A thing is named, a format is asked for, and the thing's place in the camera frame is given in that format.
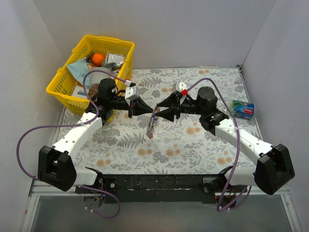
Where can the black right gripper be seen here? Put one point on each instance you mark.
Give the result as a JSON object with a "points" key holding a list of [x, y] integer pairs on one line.
{"points": [[177, 108]]}

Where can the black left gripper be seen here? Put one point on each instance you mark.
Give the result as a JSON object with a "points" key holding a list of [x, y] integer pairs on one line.
{"points": [[131, 108]]}

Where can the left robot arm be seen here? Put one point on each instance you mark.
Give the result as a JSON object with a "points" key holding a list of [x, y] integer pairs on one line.
{"points": [[55, 165]]}

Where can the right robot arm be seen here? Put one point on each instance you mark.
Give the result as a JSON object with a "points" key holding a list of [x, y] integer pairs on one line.
{"points": [[273, 165]]}

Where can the floral table mat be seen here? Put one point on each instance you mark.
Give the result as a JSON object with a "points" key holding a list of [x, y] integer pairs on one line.
{"points": [[179, 147]]}

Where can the brown round object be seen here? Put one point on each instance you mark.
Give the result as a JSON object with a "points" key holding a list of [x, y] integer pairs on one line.
{"points": [[93, 91]]}

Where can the silver foil packet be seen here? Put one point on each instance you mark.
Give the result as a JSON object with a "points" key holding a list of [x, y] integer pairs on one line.
{"points": [[113, 61]]}

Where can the grey tape roll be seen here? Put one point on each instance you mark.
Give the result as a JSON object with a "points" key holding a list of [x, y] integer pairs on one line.
{"points": [[99, 74]]}

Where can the yellow plastic basket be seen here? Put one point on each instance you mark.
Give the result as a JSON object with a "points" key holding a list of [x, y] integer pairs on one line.
{"points": [[69, 79]]}

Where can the white box in basket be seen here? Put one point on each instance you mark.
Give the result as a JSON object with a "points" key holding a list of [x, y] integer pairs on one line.
{"points": [[79, 93]]}

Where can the orange ball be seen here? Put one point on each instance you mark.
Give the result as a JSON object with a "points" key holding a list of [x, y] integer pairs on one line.
{"points": [[97, 59]]}

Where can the blue red small box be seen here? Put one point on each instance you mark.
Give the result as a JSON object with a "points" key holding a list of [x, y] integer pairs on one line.
{"points": [[243, 110]]}

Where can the light blue pouch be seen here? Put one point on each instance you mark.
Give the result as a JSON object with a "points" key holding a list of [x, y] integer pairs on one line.
{"points": [[80, 68]]}

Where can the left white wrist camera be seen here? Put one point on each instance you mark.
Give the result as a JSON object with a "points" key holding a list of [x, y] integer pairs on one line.
{"points": [[132, 91]]}

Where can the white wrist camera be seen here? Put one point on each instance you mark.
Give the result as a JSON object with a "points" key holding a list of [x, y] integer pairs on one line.
{"points": [[132, 91], [179, 88]]}

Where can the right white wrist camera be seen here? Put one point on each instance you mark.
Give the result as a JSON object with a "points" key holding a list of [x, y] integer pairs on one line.
{"points": [[179, 88]]}

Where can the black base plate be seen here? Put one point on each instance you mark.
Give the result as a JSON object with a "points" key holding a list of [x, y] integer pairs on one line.
{"points": [[152, 188]]}

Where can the aluminium frame rail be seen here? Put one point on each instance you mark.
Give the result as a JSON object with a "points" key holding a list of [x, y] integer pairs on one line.
{"points": [[233, 197]]}

